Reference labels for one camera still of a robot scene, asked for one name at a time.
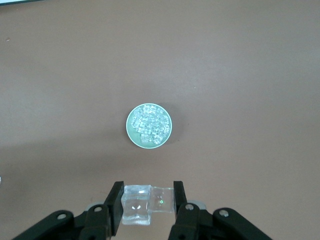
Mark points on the brown table cover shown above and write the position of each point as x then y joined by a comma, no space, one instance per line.
225,75

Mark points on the pile of clear ice cubes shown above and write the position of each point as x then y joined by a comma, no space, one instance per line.
150,125

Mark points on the green round bowl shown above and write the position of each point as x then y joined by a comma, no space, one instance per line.
131,135

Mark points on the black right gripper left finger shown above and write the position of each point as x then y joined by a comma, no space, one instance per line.
115,207

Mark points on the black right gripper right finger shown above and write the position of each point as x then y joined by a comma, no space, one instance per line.
181,207

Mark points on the small clear ice cube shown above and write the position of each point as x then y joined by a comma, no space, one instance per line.
162,200

